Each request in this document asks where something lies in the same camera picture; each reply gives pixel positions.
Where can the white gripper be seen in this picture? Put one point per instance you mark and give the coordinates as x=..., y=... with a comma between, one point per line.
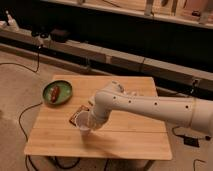
x=97, y=120

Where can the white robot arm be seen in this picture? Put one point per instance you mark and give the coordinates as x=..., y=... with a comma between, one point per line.
x=193, y=113

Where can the green ceramic bowl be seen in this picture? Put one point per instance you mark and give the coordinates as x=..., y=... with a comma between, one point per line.
x=64, y=95

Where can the brown chocolate bar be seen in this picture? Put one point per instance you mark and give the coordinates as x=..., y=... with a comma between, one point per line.
x=73, y=116

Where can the wooden table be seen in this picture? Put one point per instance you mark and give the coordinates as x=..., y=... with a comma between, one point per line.
x=124, y=136

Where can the red sausage toy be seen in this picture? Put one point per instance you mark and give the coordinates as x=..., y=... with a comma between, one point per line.
x=55, y=93

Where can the black device on ledge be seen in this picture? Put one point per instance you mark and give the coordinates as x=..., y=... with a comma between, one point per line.
x=59, y=35

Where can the black power adapter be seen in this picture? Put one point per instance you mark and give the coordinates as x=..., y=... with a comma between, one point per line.
x=191, y=141

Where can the white spray bottle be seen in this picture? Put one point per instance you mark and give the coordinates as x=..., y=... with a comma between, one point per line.
x=12, y=22

